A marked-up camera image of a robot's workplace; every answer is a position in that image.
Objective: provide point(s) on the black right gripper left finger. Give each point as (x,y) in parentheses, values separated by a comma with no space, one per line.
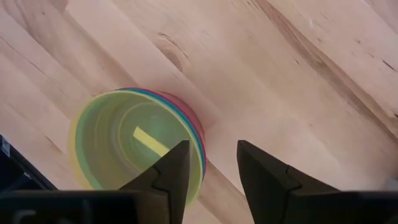
(174,174)

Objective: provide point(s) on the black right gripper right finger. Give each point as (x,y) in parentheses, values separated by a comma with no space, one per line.
(261,174)

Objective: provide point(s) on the stack of colourful nested cups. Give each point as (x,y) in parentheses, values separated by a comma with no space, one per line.
(102,149)

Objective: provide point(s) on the yellow label strip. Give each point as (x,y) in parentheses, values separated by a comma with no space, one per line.
(147,140)

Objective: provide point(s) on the blue plastic bowl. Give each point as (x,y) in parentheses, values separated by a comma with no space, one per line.
(168,100)

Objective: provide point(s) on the yellow plastic bowl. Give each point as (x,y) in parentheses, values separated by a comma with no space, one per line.
(74,155)

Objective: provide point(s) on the black equipment box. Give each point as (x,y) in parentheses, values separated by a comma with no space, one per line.
(18,174)

